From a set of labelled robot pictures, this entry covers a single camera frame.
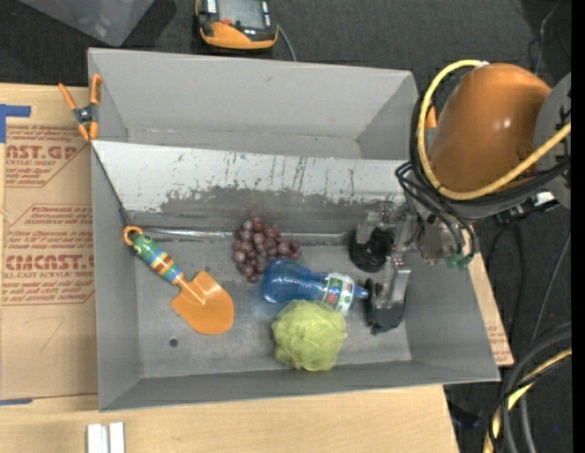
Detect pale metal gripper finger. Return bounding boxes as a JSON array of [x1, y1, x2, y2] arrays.
[[375, 256, 412, 311], [355, 218, 408, 254]]

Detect green toy lettuce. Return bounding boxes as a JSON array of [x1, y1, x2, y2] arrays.
[[271, 298, 349, 373]]

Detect purple toy grape bunch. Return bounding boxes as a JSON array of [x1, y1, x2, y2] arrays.
[[232, 217, 303, 285]]

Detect brown cardboard board red print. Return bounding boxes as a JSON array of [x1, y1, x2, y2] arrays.
[[0, 81, 515, 404]]

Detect orange toy shovel striped handle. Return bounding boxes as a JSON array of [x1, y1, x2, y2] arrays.
[[122, 225, 236, 336]]

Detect grey metal bin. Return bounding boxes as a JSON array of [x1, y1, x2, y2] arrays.
[[87, 47, 502, 412]]

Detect black sunglasses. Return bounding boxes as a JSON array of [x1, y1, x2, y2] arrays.
[[347, 226, 408, 336]]

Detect blue clear plastic bottle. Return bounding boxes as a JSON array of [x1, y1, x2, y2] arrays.
[[261, 258, 370, 318]]

